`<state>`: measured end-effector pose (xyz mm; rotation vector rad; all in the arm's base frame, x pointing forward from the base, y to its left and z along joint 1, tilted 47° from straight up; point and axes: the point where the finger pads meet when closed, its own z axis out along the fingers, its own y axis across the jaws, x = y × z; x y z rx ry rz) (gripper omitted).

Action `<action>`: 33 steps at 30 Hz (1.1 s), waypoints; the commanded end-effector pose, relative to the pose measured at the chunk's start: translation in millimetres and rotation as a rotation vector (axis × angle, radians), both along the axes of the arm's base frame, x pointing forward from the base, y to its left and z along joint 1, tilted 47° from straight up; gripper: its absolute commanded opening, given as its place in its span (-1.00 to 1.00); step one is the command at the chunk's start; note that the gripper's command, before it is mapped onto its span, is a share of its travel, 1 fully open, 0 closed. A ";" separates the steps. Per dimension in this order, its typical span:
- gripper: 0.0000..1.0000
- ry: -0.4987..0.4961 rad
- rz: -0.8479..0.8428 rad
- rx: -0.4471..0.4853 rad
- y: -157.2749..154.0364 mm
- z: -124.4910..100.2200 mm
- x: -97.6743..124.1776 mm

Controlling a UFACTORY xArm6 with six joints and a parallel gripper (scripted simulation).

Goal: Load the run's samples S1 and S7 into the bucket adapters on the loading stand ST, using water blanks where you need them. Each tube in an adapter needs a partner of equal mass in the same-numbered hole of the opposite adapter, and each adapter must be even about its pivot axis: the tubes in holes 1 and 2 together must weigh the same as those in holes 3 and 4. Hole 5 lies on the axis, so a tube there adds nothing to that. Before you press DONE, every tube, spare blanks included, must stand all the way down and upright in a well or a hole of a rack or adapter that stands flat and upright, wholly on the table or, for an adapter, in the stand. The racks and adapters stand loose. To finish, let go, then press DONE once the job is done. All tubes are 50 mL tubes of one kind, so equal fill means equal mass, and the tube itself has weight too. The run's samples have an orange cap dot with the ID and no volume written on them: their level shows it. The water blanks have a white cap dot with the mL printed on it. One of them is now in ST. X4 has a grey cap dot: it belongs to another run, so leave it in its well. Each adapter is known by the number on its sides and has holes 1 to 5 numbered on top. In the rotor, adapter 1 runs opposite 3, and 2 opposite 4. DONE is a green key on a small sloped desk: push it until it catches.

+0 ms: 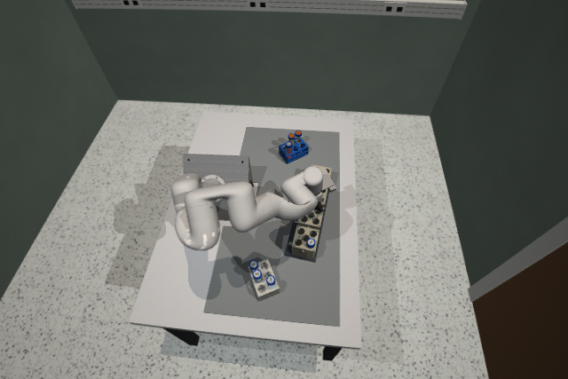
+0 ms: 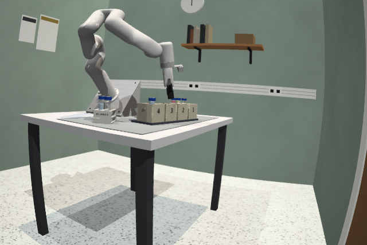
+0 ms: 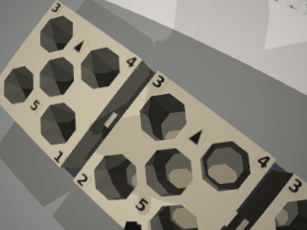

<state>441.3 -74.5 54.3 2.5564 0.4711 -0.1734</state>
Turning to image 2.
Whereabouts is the white tube rack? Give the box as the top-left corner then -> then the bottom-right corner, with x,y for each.
93,109 -> 116,125

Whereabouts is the beige square adapter with holes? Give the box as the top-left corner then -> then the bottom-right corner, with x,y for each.
156,103 -> 177,122
181,103 -> 198,119
170,103 -> 188,120

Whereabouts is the grey flat mat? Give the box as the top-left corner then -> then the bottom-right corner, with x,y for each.
58,115 -> 218,135

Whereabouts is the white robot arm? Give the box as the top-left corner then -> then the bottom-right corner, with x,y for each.
78,9 -> 184,102

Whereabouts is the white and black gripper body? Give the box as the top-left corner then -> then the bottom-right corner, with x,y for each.
161,67 -> 174,87

